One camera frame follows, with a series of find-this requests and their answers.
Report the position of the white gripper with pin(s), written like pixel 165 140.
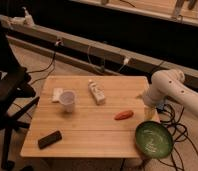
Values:
pixel 152 96

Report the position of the dark brown eraser block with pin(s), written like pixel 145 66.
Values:
pixel 49 139

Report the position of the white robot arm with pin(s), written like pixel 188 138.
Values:
pixel 170 83

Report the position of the white ceramic cup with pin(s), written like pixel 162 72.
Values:
pixel 67 100

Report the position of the yellow sponge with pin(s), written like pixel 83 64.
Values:
pixel 149 113

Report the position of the orange carrot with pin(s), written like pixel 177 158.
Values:
pixel 124 115

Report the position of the green bowl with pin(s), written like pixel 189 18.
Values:
pixel 153 140

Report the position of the white tube bottle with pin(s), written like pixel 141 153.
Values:
pixel 97 94

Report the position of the wooden table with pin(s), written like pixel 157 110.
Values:
pixel 91 130

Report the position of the white cloth piece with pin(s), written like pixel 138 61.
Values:
pixel 56 94

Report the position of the black office chair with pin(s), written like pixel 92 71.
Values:
pixel 13 84

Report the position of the white spray bottle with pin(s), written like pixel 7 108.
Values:
pixel 27 19

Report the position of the long metal rail beam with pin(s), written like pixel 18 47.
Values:
pixel 114 54

